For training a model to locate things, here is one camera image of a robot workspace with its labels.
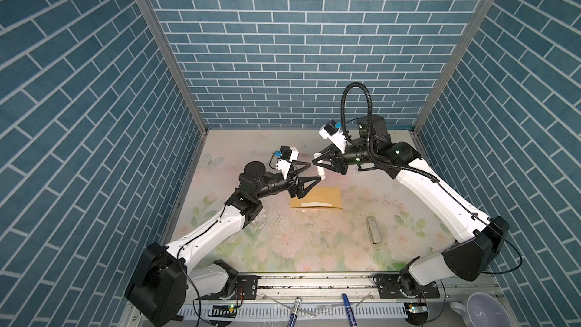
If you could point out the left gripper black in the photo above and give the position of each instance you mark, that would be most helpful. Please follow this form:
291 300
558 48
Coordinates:
295 191

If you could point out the white glue stick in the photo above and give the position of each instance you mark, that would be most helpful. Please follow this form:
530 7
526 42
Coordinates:
320 170

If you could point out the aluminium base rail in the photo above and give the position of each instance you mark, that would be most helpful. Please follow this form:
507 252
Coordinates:
321 295

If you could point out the left circuit board green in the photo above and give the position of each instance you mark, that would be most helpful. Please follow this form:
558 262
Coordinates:
222 315

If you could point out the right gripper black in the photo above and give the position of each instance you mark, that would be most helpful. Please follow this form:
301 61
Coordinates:
336 157

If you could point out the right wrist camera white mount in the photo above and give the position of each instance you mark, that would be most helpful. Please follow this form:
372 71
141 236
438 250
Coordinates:
333 132

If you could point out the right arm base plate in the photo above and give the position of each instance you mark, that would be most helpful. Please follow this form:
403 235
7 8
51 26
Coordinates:
393 285

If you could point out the circuit board green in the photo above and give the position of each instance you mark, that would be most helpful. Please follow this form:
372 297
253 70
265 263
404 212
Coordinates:
417 313
222 315

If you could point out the right circuit board green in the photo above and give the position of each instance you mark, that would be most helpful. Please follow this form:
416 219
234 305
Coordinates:
417 313

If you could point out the brown kraft envelope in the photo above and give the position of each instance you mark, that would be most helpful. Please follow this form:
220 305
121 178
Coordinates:
319 197

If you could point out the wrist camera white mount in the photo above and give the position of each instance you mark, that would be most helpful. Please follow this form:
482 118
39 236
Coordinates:
286 155
333 132

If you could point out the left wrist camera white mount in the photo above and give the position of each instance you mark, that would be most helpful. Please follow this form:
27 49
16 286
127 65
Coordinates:
286 155

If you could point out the blue white marker pen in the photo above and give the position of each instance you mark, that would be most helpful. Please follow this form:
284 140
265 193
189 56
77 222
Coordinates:
294 312

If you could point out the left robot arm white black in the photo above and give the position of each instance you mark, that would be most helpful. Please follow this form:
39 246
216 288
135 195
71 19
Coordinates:
159 285

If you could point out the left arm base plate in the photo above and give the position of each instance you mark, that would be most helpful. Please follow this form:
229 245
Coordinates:
246 285

